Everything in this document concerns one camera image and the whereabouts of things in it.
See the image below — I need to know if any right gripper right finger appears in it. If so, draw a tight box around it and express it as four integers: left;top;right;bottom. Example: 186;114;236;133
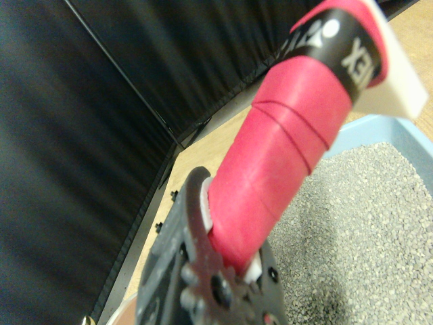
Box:
181;167;245;325

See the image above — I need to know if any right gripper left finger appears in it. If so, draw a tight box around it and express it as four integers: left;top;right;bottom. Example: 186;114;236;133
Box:
135;188;194;325

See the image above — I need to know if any white bin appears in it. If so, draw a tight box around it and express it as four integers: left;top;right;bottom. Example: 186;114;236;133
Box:
100;293;139;325

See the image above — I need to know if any blue litter tray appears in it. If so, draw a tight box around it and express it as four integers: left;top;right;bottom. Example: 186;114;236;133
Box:
262;114;433;325

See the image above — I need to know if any black curtain stand pole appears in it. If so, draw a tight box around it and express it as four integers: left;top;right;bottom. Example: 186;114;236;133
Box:
63;0;182;145

